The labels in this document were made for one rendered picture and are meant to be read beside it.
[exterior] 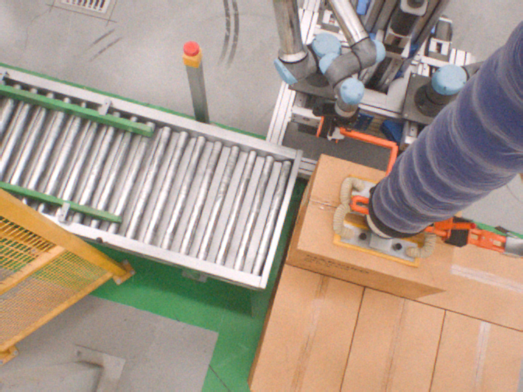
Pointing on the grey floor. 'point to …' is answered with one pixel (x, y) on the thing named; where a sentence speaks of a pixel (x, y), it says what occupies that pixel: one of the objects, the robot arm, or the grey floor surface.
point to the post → (197, 87)
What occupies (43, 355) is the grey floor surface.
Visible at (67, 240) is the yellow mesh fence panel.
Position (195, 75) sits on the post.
